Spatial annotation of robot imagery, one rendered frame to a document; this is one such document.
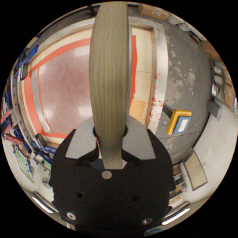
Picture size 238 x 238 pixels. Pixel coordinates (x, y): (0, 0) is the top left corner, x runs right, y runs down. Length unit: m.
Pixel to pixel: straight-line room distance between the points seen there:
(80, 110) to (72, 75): 0.12
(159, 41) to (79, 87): 0.29
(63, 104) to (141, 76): 0.28
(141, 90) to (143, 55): 0.12
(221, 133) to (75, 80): 3.41
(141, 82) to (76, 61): 0.21
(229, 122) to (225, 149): 0.83
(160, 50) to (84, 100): 0.28
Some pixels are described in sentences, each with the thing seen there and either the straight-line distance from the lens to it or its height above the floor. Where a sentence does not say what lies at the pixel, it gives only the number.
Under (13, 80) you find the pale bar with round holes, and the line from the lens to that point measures 0.72.
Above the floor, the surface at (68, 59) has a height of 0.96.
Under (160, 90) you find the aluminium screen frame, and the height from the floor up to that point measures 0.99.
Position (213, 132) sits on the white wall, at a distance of 3.39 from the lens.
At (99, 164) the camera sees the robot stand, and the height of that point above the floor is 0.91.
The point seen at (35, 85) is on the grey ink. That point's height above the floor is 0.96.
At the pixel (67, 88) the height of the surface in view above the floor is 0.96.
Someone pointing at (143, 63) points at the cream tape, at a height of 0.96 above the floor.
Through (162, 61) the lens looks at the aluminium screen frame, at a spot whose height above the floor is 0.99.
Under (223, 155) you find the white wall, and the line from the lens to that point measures 3.41.
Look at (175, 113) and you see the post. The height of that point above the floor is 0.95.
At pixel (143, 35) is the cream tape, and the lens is 0.30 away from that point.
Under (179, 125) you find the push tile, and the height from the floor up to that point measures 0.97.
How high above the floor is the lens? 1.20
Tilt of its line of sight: 58 degrees down
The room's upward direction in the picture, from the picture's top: 176 degrees clockwise
